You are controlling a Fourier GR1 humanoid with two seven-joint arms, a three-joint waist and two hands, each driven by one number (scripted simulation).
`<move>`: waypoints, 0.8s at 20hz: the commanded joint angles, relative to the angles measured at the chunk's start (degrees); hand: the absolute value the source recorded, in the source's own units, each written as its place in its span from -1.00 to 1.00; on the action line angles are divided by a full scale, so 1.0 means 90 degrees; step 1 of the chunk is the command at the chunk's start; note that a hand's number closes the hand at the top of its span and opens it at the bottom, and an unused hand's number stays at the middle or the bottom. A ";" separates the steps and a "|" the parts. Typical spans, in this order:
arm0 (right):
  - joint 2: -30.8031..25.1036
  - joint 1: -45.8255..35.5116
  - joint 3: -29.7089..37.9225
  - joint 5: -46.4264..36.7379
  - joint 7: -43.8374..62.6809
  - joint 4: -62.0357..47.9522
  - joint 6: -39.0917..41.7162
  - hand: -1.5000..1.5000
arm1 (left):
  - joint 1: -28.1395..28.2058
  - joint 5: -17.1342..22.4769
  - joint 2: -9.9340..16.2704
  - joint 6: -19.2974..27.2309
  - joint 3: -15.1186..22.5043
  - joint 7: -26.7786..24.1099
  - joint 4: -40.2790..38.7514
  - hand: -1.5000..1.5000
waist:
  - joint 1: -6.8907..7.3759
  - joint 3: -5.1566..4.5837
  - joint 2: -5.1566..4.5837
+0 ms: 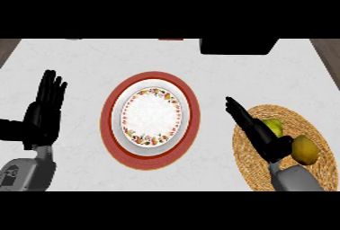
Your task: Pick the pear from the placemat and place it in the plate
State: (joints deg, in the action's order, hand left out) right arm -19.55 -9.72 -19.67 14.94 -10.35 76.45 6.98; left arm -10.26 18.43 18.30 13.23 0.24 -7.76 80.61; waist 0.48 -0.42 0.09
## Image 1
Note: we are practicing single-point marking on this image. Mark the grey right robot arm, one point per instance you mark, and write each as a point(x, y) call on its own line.
point(295, 178)

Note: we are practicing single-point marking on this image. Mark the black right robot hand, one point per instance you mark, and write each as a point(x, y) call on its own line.
point(259, 133)

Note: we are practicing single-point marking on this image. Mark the black box appliance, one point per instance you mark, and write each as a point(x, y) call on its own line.
point(237, 46)

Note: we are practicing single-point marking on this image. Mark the red round placemat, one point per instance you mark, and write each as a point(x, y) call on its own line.
point(150, 120)

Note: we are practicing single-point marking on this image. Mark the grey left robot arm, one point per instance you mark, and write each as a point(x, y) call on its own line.
point(27, 173)

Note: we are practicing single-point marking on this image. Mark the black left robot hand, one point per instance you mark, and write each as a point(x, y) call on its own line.
point(42, 116)

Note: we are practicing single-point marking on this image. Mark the yellow lemon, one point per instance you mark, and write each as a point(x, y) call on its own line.
point(305, 149)

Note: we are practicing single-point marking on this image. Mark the white floral rimmed plate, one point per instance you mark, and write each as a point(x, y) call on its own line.
point(151, 116)

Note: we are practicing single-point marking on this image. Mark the woven wicker round placemat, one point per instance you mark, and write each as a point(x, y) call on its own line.
point(305, 125)

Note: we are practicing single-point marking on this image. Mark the green pear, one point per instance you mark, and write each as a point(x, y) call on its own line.
point(274, 127)

